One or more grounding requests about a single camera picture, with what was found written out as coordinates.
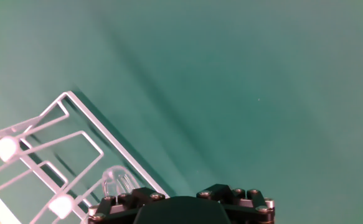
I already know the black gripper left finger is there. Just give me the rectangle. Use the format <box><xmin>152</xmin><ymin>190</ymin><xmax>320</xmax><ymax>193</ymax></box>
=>
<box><xmin>87</xmin><ymin>186</ymin><xmax>166</xmax><ymax>224</ymax></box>

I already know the white wire cup rack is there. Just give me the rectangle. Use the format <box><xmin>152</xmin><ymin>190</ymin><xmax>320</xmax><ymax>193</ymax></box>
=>
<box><xmin>0</xmin><ymin>90</ymin><xmax>170</xmax><ymax>224</ymax></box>

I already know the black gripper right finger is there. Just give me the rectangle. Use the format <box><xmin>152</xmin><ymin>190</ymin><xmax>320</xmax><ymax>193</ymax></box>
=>
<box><xmin>196</xmin><ymin>183</ymin><xmax>275</xmax><ymax>224</ymax></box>

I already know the clear glass cup with handle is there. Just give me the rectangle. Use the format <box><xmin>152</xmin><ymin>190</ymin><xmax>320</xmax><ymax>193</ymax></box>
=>
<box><xmin>101</xmin><ymin>165</ymin><xmax>142</xmax><ymax>205</ymax></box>

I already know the green table mat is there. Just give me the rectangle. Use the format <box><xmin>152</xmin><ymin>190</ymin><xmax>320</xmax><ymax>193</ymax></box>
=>
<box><xmin>0</xmin><ymin>0</ymin><xmax>363</xmax><ymax>224</ymax></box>

